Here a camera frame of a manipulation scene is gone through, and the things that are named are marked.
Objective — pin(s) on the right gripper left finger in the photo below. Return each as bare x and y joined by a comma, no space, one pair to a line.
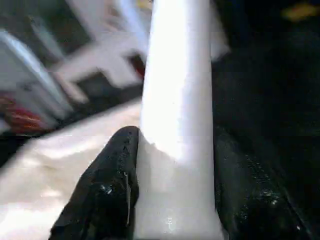
107,190

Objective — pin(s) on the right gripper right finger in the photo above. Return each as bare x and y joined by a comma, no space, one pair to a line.
250,200

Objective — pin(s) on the white plastic table leg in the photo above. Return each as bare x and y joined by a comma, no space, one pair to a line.
177,100

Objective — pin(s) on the black plastic mat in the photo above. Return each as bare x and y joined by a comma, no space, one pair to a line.
262,100

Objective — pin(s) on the red and white object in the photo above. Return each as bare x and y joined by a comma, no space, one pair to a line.
22,117

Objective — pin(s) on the white cabinet with glass doors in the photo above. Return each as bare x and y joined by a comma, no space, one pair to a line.
112,57

